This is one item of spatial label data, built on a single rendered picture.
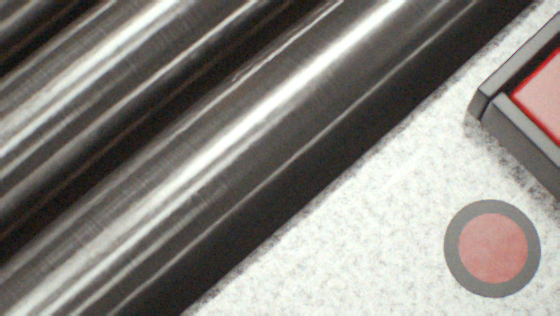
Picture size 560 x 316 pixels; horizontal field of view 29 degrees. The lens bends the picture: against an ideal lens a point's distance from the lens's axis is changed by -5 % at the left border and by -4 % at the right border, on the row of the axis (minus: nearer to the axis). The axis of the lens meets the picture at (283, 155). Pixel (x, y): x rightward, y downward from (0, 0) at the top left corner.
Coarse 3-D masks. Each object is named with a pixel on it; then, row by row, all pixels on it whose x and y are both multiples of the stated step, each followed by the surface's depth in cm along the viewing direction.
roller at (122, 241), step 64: (384, 0) 36; (448, 0) 36; (256, 64) 35; (320, 64) 35; (384, 64) 35; (192, 128) 34; (256, 128) 34; (320, 128) 35; (128, 192) 33; (192, 192) 33; (256, 192) 34; (64, 256) 32; (128, 256) 32; (192, 256) 33
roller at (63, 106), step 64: (128, 0) 35; (192, 0) 35; (256, 0) 37; (64, 64) 34; (128, 64) 35; (192, 64) 36; (0, 128) 33; (64, 128) 34; (128, 128) 36; (0, 192) 33
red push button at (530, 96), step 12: (552, 60) 35; (540, 72) 34; (552, 72) 34; (528, 84) 34; (540, 84) 34; (552, 84) 34; (516, 96) 34; (528, 96) 34; (540, 96) 34; (552, 96) 34; (528, 108) 34; (540, 108) 34; (552, 108) 34; (540, 120) 34; (552, 120) 34; (552, 132) 34
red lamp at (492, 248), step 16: (480, 224) 34; (496, 224) 34; (512, 224) 34; (464, 240) 33; (480, 240) 33; (496, 240) 33; (512, 240) 34; (464, 256) 33; (480, 256) 33; (496, 256) 33; (512, 256) 33; (480, 272) 33; (496, 272) 33; (512, 272) 33
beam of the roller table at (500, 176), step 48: (432, 96) 35; (384, 144) 35; (432, 144) 35; (480, 144) 35; (336, 192) 34; (384, 192) 34; (432, 192) 34; (480, 192) 34; (528, 192) 34; (288, 240) 33; (336, 240) 33; (384, 240) 33; (432, 240) 33; (240, 288) 32; (288, 288) 32; (336, 288) 33; (384, 288) 33; (432, 288) 33; (528, 288) 33
